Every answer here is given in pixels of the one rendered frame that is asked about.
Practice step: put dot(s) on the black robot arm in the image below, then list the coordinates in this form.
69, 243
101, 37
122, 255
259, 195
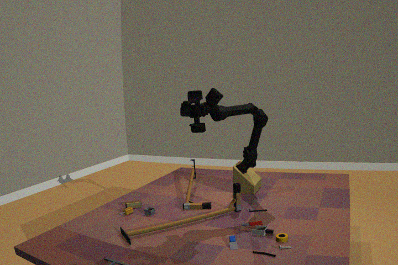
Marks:
220, 112

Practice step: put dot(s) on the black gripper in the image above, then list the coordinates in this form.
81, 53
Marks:
199, 110

